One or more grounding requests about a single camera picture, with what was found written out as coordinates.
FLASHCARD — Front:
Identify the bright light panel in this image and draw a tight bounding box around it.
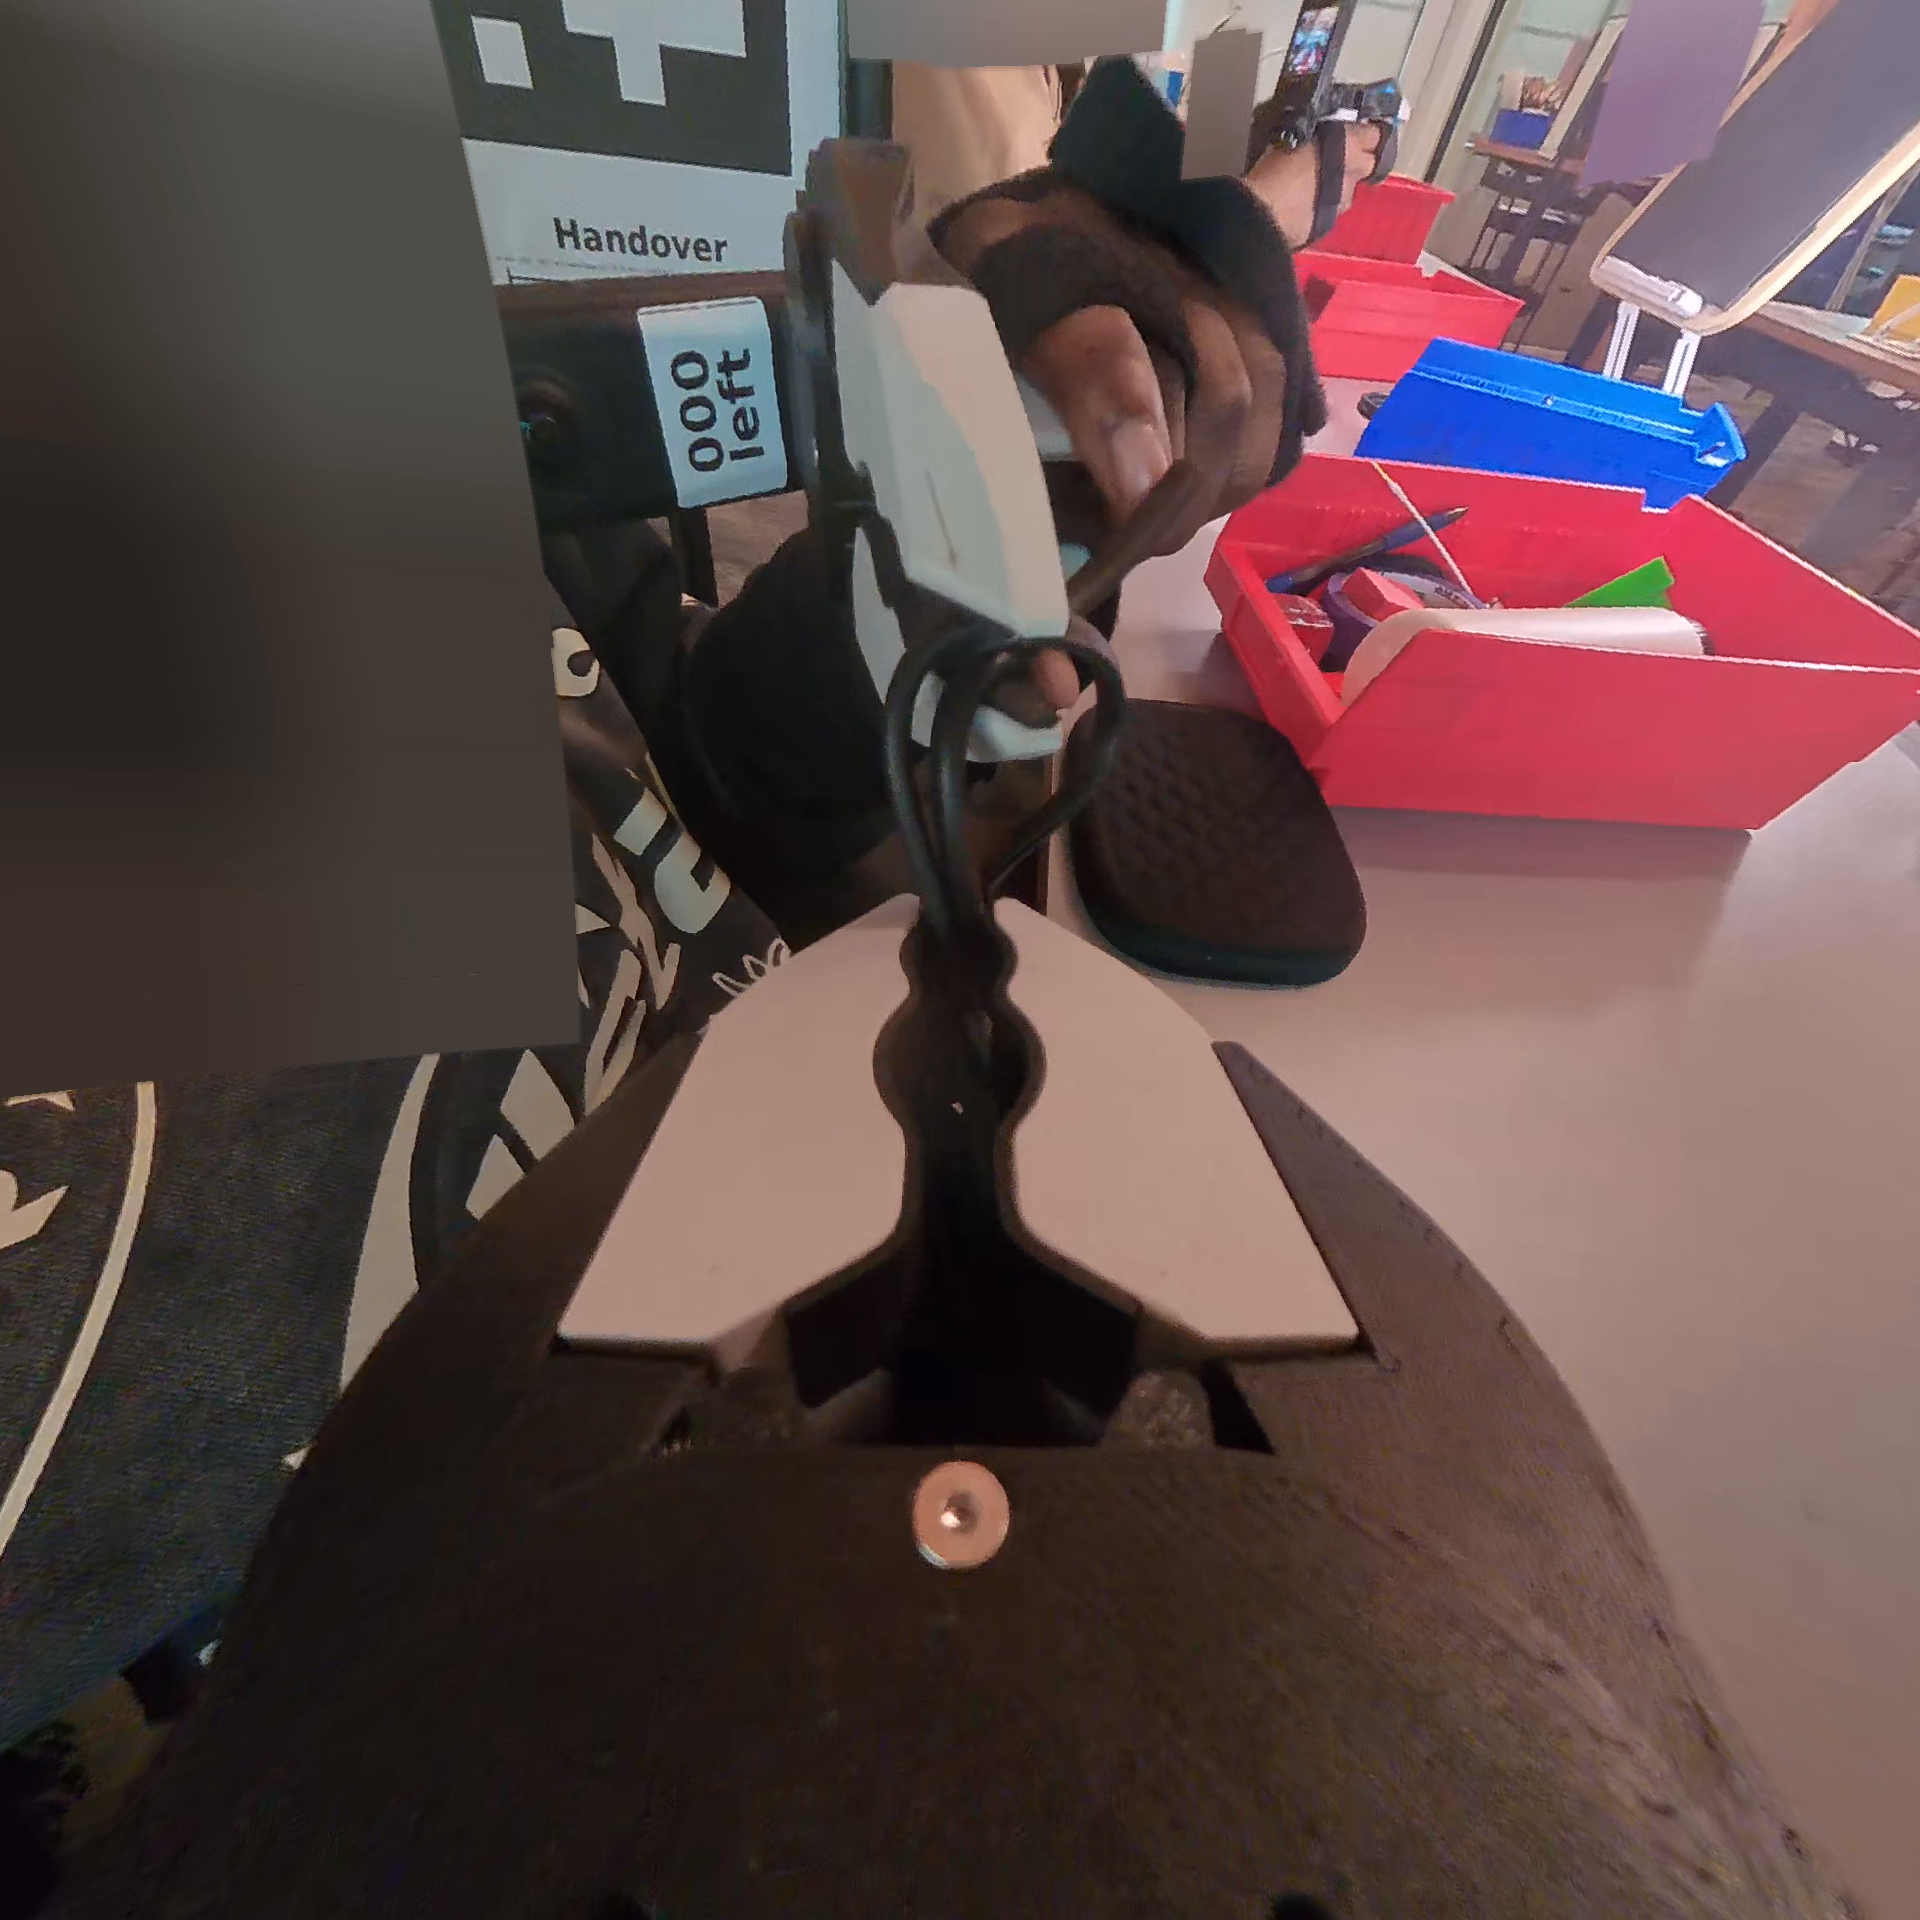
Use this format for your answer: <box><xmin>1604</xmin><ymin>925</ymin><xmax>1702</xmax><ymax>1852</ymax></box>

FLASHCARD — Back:
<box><xmin>1588</xmin><ymin>0</ymin><xmax>1920</xmax><ymax>338</ymax></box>

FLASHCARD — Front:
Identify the red plastic bin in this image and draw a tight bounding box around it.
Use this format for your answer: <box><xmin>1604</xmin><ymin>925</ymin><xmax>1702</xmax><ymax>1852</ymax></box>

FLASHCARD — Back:
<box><xmin>1204</xmin><ymin>450</ymin><xmax>1920</xmax><ymax>837</ymax></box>

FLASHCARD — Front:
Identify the printed marker sign board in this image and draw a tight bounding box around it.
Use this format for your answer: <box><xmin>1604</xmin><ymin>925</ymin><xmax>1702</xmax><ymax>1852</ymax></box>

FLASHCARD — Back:
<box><xmin>429</xmin><ymin>0</ymin><xmax>904</xmax><ymax>301</ymax></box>

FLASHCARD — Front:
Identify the black dimpled pad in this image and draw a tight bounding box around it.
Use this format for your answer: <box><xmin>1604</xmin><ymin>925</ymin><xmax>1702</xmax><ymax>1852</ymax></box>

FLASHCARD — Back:
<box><xmin>1069</xmin><ymin>697</ymin><xmax>1374</xmax><ymax>989</ymax></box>

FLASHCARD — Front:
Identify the blue plastic bin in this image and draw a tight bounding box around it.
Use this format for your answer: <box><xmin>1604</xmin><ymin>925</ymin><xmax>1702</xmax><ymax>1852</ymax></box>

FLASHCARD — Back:
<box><xmin>1353</xmin><ymin>334</ymin><xmax>1752</xmax><ymax>509</ymax></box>

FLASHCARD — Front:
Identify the small red bin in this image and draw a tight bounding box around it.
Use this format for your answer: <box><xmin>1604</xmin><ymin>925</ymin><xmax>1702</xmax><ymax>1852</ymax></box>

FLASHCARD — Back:
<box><xmin>1293</xmin><ymin>172</ymin><xmax>1530</xmax><ymax>388</ymax></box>

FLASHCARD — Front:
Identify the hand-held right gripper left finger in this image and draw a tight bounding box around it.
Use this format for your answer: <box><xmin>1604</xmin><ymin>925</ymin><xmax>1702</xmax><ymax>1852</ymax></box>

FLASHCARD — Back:
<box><xmin>561</xmin><ymin>900</ymin><xmax>952</xmax><ymax>1368</ymax></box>

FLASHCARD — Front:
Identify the black rubber loop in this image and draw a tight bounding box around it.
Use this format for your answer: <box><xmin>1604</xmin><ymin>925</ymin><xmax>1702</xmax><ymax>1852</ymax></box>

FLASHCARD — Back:
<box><xmin>880</xmin><ymin>622</ymin><xmax>1134</xmax><ymax>1202</ymax></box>

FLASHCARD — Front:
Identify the person's left hand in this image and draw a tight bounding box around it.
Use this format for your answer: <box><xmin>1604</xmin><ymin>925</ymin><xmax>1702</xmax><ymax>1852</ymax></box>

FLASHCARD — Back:
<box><xmin>930</xmin><ymin>167</ymin><xmax>1321</xmax><ymax>600</ymax></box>

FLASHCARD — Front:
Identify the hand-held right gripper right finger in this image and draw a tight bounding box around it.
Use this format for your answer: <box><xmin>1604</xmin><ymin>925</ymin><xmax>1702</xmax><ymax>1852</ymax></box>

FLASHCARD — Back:
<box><xmin>986</xmin><ymin>900</ymin><xmax>1365</xmax><ymax>1368</ymax></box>

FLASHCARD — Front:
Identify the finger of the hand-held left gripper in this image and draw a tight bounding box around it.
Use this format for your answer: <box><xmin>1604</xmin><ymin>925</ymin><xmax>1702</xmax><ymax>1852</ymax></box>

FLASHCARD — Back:
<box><xmin>909</xmin><ymin>639</ymin><xmax>1105</xmax><ymax>758</ymax></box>
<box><xmin>829</xmin><ymin>272</ymin><xmax>1073</xmax><ymax>654</ymax></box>

